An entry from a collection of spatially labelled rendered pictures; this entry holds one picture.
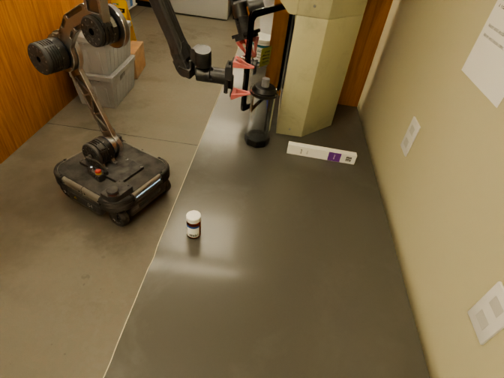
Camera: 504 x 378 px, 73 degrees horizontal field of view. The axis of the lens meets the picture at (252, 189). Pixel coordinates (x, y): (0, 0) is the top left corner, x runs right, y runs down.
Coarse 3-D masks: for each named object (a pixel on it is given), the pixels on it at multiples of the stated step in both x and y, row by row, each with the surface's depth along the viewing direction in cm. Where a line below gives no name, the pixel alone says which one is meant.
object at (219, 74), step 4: (228, 60) 122; (228, 64) 119; (212, 68) 122; (216, 68) 121; (220, 68) 122; (224, 68) 122; (212, 72) 121; (216, 72) 121; (220, 72) 121; (224, 72) 121; (212, 76) 121; (216, 76) 121; (220, 76) 121; (224, 76) 120; (212, 80) 122; (216, 80) 122; (220, 80) 122; (224, 80) 121; (224, 84) 122; (224, 88) 123; (228, 88) 128; (224, 92) 124
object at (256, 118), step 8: (264, 96) 122; (272, 96) 122; (256, 104) 125; (264, 104) 125; (272, 104) 126; (256, 112) 127; (264, 112) 127; (272, 112) 130; (248, 120) 133; (256, 120) 129; (264, 120) 129; (248, 128) 134; (256, 128) 131; (264, 128) 132; (248, 136) 136; (256, 136) 134; (264, 136) 134
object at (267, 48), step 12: (252, 12) 122; (276, 12) 134; (264, 24) 131; (276, 24) 137; (264, 36) 134; (276, 36) 142; (252, 48) 132; (264, 48) 138; (276, 48) 146; (264, 60) 143; (276, 60) 151; (252, 72) 139; (264, 72) 147; (276, 72) 155; (252, 84) 144; (276, 84) 161
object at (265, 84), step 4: (264, 80) 122; (268, 80) 122; (256, 84) 125; (260, 84) 125; (264, 84) 123; (268, 84) 123; (252, 88) 125; (256, 88) 123; (260, 88) 123; (264, 88) 123; (268, 88) 123; (272, 88) 124; (256, 92) 123; (260, 92) 122; (264, 92) 122; (268, 92) 122; (272, 92) 123; (276, 92) 125
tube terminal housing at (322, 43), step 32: (320, 0) 112; (352, 0) 118; (320, 32) 118; (352, 32) 128; (288, 64) 127; (320, 64) 127; (288, 96) 135; (320, 96) 138; (288, 128) 144; (320, 128) 153
